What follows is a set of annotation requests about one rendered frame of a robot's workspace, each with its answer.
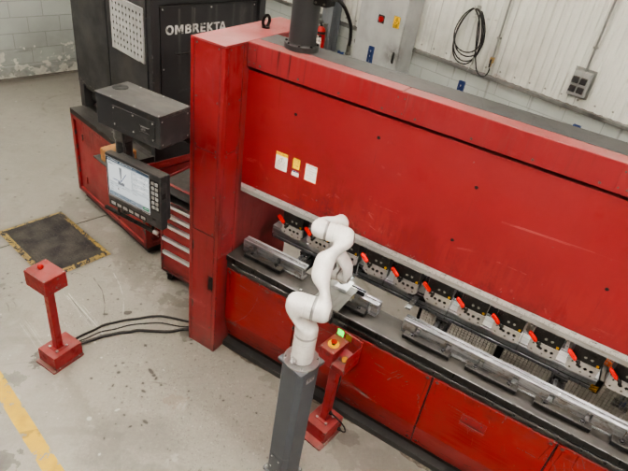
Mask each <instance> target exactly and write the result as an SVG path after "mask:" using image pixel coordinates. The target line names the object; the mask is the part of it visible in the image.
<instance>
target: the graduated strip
mask: <svg viewBox="0 0 628 471"><path fill-rule="evenodd" d="M241 187H243V188H245V189H247V190H249V191H252V192H254V193H257V194H259V195H261V196H263V197H265V198H267V199H269V200H272V201H274V202H276V203H278V204H280V205H283V206H285V207H287V208H289V209H292V210H294V211H296V212H298V213H300V214H303V215H305V216H307V217H309V218H310V219H313V220H316V219H318V218H319V217H317V216H315V215H313V214H311V213H308V212H306V211H304V210H303V209H300V208H298V207H295V206H293V205H290V204H288V203H286V202H284V201H281V200H279V199H277V198H276V197H274V196H271V195H269V194H267V193H263V192H261V191H259V190H257V189H255V188H252V187H251V186H249V185H247V184H244V183H242V182H241ZM355 238H356V239H358V240H360V241H363V242H364V243H366V244H368V245H370V246H373V247H375V248H377V249H379V250H383V251H385V252H387V253H389V254H391V255H393V256H395V257H397V258H399V259H401V260H404V261H406V262H408V263H410V264H414V265H416V266H417V267H419V268H421V269H424V270H426V271H428V272H430V273H432V274H435V275H437V276H439V277H441V278H444V279H446V280H448V281H450V282H452V283H455V284H457V285H459V286H461V287H464V288H466V289H467V290H469V291H471V292H474V293H477V294H479V295H481V296H484V297H486V298H488V299H490V300H492V301H494V302H496V303H498V304H500V305H502V306H505V307H508V308H510V309H512V310H515V311H517V312H519V313H520V314H522V315H525V316H527V317H529V318H531V319H533V320H536V321H539V322H541V323H543V324H546V325H547V326H549V327H551V328H553V329H556V330H558V331H560V332H562V333H564V334H567V335H570V336H572V337H574V338H576V339H578V340H580V341H582V342H585V343H587V344H589V345H591V346H593V347H596V348H598V349H600V350H602V351H605V352H607V353H609V354H611V355H613V356H616V357H618V358H620V359H622V360H624V361H626V362H628V356H626V355H624V354H622V353H620V352H617V351H615V350H613V349H611V348H608V347H606V346H604V345H602V344H599V343H597V342H595V341H593V340H591V339H589V338H587V337H585V336H583V335H579V334H577V333H575V332H573V331H570V330H568V329H566V328H564V327H562V326H560V325H558V324H556V323H554V322H551V321H548V320H546V319H543V318H541V317H539V316H537V315H536V314H533V313H531V312H529V311H527V310H524V309H522V308H520V307H517V306H514V305H512V304H510V303H509V302H506V301H504V300H502V299H500V298H498V297H495V296H493V295H491V294H489V293H486V292H484V291H482V290H480V289H477V288H475V287H473V286H471V285H468V284H466V283H464V282H462V281H460V280H458V279H456V278H453V277H450V276H448V275H446V274H444V273H442V272H439V271H437V270H435V269H433V268H431V267H429V266H427V265H425V264H421V263H419V262H417V261H415V260H412V259H410V258H408V257H406V256H405V255H402V254H400V253H398V252H396V251H393V250H390V249H388V248H386V247H383V246H381V245H380V244H378V243H375V242H373V241H371V240H369V239H367V238H364V237H362V236H360V235H356V234H355Z"/></svg>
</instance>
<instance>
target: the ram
mask: <svg viewBox="0 0 628 471"><path fill-rule="evenodd" d="M277 151H279V152H282V153H284V154H287V155H288V163H287V171H286V172H284V171H281V170H279V169H276V168H275V164H276V155H277ZM293 158H296V159H298V160H300V168H299V170H297V169H294V168H293ZM306 163H308V164H311V165H314V166H316V167H318V173H317V179H316V185H315V184H313V183H311V182H308V181H306V180H304V174H305V168H306ZM292 170H294V171H296V172H298V173H299V175H298V177H295V176H293V175H292ZM241 182H242V183H244V184H247V185H249V186H251V187H252V188H255V189H257V190H259V191H261V192H263V193H267V194H269V195H271V196H274V197H276V198H277V199H279V200H281V201H284V202H286V203H288V204H290V205H293V206H295V207H298V208H300V209H303V210H304V211H306V212H308V213H311V214H313V215H315V216H317V217H319V218H321V217H334V216H336V215H339V214H343V215H345V216H346V217H347V218H348V220H349V228H351V229H352V230H353V231H354V234H356V235H359V236H362V237H364V238H367V239H369V240H371V241H373V242H375V243H378V244H380V245H381V246H383V247H386V248H388V249H390V250H393V251H396V252H398V253H400V254H402V255H405V256H406V257H408V258H410V259H412V260H415V261H417V262H419V263H421V264H425V265H427V266H429V267H431V268H433V269H435V270H437V271H439V272H442V273H444V274H446V275H448V276H450V277H453V278H456V279H458V280H460V281H462V282H464V283H466V284H468V285H471V286H473V287H475V288H477V289H480V290H482V291H484V292H486V293H489V294H491V295H493V296H495V297H498V298H500V299H502V300H504V301H506V302H509V303H510V304H512V305H514V306H517V307H520V308H522V309H524V310H527V311H529V312H531V313H533V314H536V315H537V316H539V317H541V318H543V319H546V320H548V321H551V322H554V323H556V324H558V325H560V326H562V327H564V328H566V329H568V330H570V331H573V332H575V333H577V334H579V335H583V336H585V337H587V338H589V339H591V340H593V341H595V342H597V343H599V344H602V345H604V346H606V347H608V348H611V349H613V350H615V351H617V352H620V353H622V354H624V355H626V356H628V197H625V196H622V195H621V194H617V193H613V192H610V191H607V190H604V189H601V188H598V187H596V186H593V185H591V184H588V183H585V182H582V181H579V180H576V179H573V178H570V177H567V176H564V175H561V174H558V173H555V172H552V171H549V170H547V169H545V168H542V167H539V166H536V165H533V164H528V163H526V162H523V161H520V160H518V159H515V158H512V157H509V156H506V155H504V154H501V153H498V152H495V151H493V150H488V149H485V148H482V147H480V146H477V145H474V144H471V143H468V142H466V141H463V140H461V139H458V138H455V137H452V136H447V135H444V134H442V133H439V132H437V131H434V130H431V129H428V128H425V127H422V126H419V125H417V124H415V123H412V122H409V121H404V120H401V119H398V117H397V118H395V117H393V116H391V115H388V114H385V113H382V112H379V111H376V110H374V109H371V108H368V107H364V106H361V105H358V104H355V103H352V102H350V101H347V100H344V99H341V98H338V97H336V96H333V95H331V94H328V93H323V92H320V91H317V90H314V89H312V88H309V87H307V86H304V85H301V84H298V83H295V82H292V81H289V80H287V79H285V78H280V77H277V76H274V75H271V74H268V73H265V72H263V71H261V70H258V69H255V68H252V69H249V78H248V92H247V106H246V120H245V134H244V149H243V163H242V177H241ZM354 242H355V243H357V244H359V245H361V246H363V247H365V248H368V249H370V250H372V251H374V252H377V253H379V254H381V255H383V256H385V257H388V258H390V259H392V260H394V261H396V262H398V263H400V264H403V265H405V266H407V267H410V268H412V269H414V270H416V271H418V272H421V273H423V274H424V275H426V276H428V277H430V278H434V279H436V280H438V281H440V282H443V283H445V284H447V285H449V286H450V287H452V288H455V289H457V290H459V291H461V292H463V293H467V294H469V295H471V296H473V297H476V298H477V299H479V300H481V301H483V302H485V303H488V304H490V305H492V306H494V307H498V308H500V309H502V310H504V311H505V312H508V313H510V314H512V315H514V316H516V317H518V318H521V319H523V320H525V321H528V322H530V323H532V324H534V325H536V326H538V327H541V328H543V329H545V330H547V331H549V332H551V333H554V334H556V335H558V336H560V337H563V338H565V339H567V340H569V341H571V342H574V343H576V344H578V345H580V346H581V347H583V348H586V349H588V350H591V351H593V352H596V353H598V354H600V355H602V356H604V357H606V358H608V359H610V360H612V361H614V362H616V363H619V364H622V365H624V366H626V367H628V362H626V361H624V360H622V359H620V358H618V357H616V356H613V355H611V354H609V353H607V352H605V351H602V350H600V349H598V348H596V347H593V346H591V345H589V344H587V343H585V342H582V341H580V340H578V339H576V338H574V337H572V336H570V335H567V334H564V333H562V332H560V331H558V330H556V329H553V328H551V327H549V326H547V325H546V324H543V323H541V322H539V321H536V320H533V319H531V318H529V317H527V316H525V315H522V314H520V313H519V312H517V311H515V310H512V309H510V308H508V307H505V306H502V305H500V304H498V303H496V302H494V301H492V300H490V299H488V298H486V297H484V296H481V295H479V294H477V293H474V292H471V291H469V290H467V289H466V288H464V287H461V286H459V285H457V284H455V283H452V282H450V281H448V280H446V279H444V278H441V277H439V276H437V275H435V274H432V273H430V272H428V271H426V270H424V269H421V268H419V267H417V266H416V265H414V264H410V263H408V262H406V261H404V260H401V259H399V258H397V257H395V256H393V255H391V254H389V253H387V252H385V251H383V250H379V249H377V248H375V247H373V246H370V245H368V244H366V243H364V242H363V241H360V240H358V239H356V238H355V241H354Z"/></svg>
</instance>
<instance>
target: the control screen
mask: <svg viewBox="0 0 628 471"><path fill-rule="evenodd" d="M107 172H108V184H109V193H111V194H113V195H115V196H117V197H119V198H120V199H122V200H124V201H126V202H128V203H130V204H132V205H134V206H136V207H139V208H141V209H143V210H145V211H147V212H148V213H149V214H150V189H149V176H148V175H146V174H144V173H141V172H139V171H137V170H135V169H134V168H132V167H130V166H128V165H126V164H122V163H120V162H118V161H116V160H114V159H112V158H110V157H108V156H107ZM117 187H119V188H121V191H118V190H117Z"/></svg>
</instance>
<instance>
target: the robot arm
mask: <svg viewBox="0 0 628 471"><path fill-rule="evenodd" d="M310 230H311V233H312V234H313V235H314V236H315V237H317V238H318V239H321V240H325V241H329V242H330V245H329V249H327V250H324V251H322V252H320V253H319V254H318V255H317V257H316V259H315V261H314V265H313V267H312V272H311V277H312V280H313V282H314V284H315V285H316V287H317V288H318V290H319V293H320V295H319V296H314V295H311V294H308V293H302V292H292V293H290V294H289V295H288V297H287V299H286V304H285V307H286V311H287V313H288V315H289V317H290V319H291V320H292V322H293V324H294V325H295V328H294V335H293V345H292V346H291V347H289V348H288V349H287V350H286V351H285V353H284V362H285V364H286V365H287V366H288V367H289V368H290V369H291V370H293V371H295V372H299V373H307V372H311V371H313V370H315V369H316V368H317V367H318V365H319V362H320V356H319V354H318V352H316V351H315V348H316V342H317V337H318V332H319V326H318V324H317V322H318V323H326V322H328V321H329V320H330V319H331V318H332V315H333V305H332V299H331V294H330V279H333V280H337V281H339V283H340V284H342V285H343V284H346V283H347V284H348V283H349V281H350V279H351V276H352V270H353V265H352V261H351V259H350V257H349V255H348V254H347V253H346V250H348V249H350V248H351V247H352V245H353V244H354V241H355V234H354V231H353V230H352V229H351V228H349V220H348V218H347V217H346V216H345V215H343V214H339V215H336V216H334V217H321V218H318V219H316V220H315V221H314V222H312V224H311V228H310Z"/></svg>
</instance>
